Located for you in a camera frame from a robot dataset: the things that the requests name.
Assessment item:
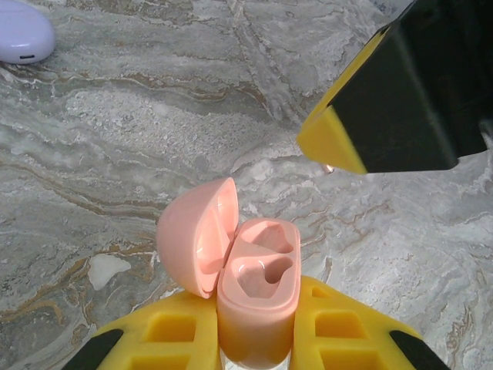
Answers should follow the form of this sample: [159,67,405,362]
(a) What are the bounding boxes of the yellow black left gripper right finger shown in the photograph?
[290,275,451,370]

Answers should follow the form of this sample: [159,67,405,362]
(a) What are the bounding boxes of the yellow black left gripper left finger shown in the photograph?
[67,291,220,370]

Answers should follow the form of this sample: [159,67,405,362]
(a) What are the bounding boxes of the pink earbuds charging case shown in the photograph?
[156,177,301,365]

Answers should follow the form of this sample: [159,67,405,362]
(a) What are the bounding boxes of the purple earbuds charging case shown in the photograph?
[0,0,55,65]

